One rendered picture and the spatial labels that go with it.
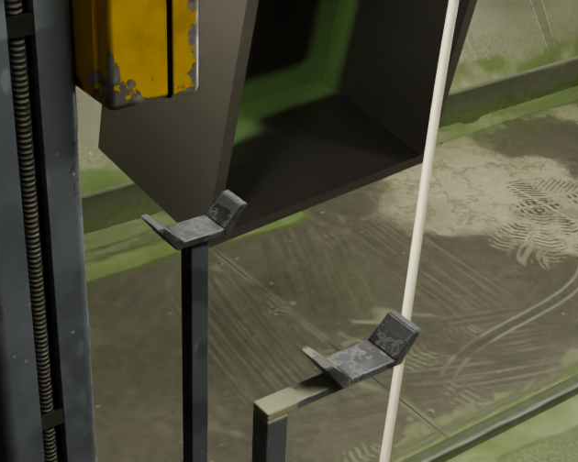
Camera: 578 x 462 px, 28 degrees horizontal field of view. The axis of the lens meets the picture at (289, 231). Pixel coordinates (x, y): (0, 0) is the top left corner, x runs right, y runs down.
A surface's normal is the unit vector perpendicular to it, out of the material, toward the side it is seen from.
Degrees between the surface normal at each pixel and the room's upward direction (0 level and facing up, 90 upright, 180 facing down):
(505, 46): 57
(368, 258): 0
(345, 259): 0
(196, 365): 90
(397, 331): 45
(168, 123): 90
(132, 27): 90
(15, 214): 90
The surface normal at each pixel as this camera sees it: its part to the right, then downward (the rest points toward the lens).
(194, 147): -0.75, 0.30
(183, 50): 0.59, 0.43
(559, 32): 0.51, -0.11
